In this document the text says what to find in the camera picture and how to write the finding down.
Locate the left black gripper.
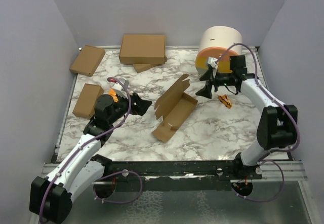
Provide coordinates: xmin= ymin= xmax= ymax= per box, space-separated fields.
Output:
xmin=108 ymin=90 xmax=152 ymax=125

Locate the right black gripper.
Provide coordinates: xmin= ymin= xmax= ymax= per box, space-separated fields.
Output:
xmin=195 ymin=68 xmax=234 ymax=99

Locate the brown cardboard box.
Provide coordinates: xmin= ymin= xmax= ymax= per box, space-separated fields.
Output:
xmin=152 ymin=74 xmax=197 ymax=143

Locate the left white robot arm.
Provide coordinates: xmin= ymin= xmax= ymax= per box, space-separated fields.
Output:
xmin=29 ymin=93 xmax=152 ymax=223

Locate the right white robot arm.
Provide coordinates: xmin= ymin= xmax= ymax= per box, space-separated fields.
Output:
xmin=196 ymin=55 xmax=299 ymax=179

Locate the small cardboard box under stack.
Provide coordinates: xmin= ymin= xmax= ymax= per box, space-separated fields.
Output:
xmin=133 ymin=64 xmax=156 ymax=73

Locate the folded cardboard box front left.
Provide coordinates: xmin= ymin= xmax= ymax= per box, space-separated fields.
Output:
xmin=72 ymin=83 xmax=104 ymax=119

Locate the large folded cardboard box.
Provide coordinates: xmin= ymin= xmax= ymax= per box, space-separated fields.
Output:
xmin=119 ymin=34 xmax=167 ymax=65

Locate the folded cardboard box back left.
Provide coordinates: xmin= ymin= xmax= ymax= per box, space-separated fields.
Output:
xmin=69 ymin=45 xmax=105 ymax=77

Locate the small orange toy car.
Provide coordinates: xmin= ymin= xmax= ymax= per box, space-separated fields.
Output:
xmin=218 ymin=95 xmax=232 ymax=109

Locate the round pastel drawer cabinet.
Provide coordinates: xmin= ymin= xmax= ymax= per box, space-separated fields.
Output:
xmin=195 ymin=26 xmax=242 ymax=75

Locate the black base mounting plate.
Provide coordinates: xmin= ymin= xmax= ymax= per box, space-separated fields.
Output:
xmin=91 ymin=155 xmax=262 ymax=192

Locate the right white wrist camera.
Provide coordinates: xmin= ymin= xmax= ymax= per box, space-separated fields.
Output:
xmin=206 ymin=57 xmax=218 ymax=69

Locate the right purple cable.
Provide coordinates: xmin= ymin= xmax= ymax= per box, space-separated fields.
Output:
xmin=214 ymin=42 xmax=302 ymax=202

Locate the purple cable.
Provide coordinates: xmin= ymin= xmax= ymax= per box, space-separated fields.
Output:
xmin=37 ymin=76 xmax=144 ymax=223
xmin=214 ymin=42 xmax=302 ymax=202

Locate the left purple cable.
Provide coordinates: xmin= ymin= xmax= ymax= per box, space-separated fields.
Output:
xmin=37 ymin=76 xmax=144 ymax=223

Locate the aluminium rail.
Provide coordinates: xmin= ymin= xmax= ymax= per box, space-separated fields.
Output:
xmin=260 ymin=161 xmax=308 ymax=182

